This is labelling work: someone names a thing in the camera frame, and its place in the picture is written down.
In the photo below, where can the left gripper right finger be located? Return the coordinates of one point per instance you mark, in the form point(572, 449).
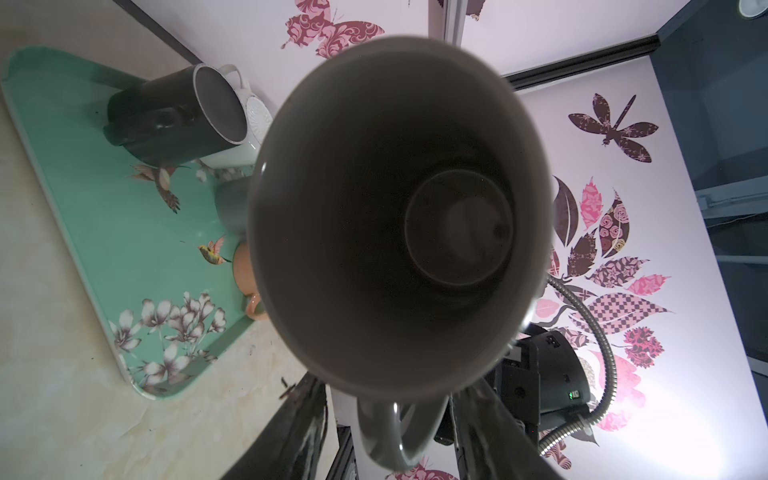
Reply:
point(489, 443)

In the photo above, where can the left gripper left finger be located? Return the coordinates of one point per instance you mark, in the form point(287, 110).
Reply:
point(290, 445)

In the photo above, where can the peach orange mug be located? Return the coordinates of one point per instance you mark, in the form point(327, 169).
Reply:
point(245, 281)

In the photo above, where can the green floral tray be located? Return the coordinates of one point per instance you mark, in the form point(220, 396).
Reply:
point(167, 313)

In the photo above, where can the dark grey mug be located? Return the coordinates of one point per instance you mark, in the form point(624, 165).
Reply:
point(400, 228)

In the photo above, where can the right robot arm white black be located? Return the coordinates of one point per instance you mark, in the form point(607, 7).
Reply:
point(541, 382)

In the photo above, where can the light grey mug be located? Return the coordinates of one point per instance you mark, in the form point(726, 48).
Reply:
point(231, 201)

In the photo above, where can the black mug white inside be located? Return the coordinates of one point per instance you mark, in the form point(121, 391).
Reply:
point(177, 118)

